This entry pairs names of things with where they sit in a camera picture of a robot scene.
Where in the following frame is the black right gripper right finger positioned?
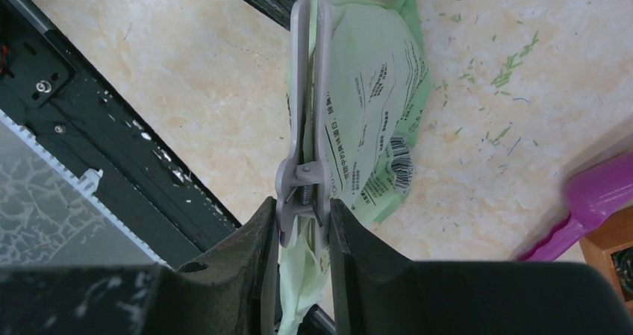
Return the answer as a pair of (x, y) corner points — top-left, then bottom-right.
(329, 199), (629, 334)

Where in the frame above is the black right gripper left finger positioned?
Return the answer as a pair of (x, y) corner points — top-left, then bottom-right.
(1, 197), (277, 334)

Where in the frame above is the black bag clip strip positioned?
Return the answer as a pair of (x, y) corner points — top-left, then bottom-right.
(275, 0), (334, 253)

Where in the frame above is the green cat litter bag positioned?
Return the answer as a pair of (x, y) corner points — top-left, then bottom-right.
(278, 0), (431, 334)

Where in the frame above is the purple plastic scoop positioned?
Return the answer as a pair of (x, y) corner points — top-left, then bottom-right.
(517, 152), (632, 262)

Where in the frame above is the spilled green litter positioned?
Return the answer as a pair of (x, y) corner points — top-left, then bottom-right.
(420, 10), (542, 164)

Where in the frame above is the wooden tray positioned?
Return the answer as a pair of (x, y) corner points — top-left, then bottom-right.
(579, 207), (632, 314)

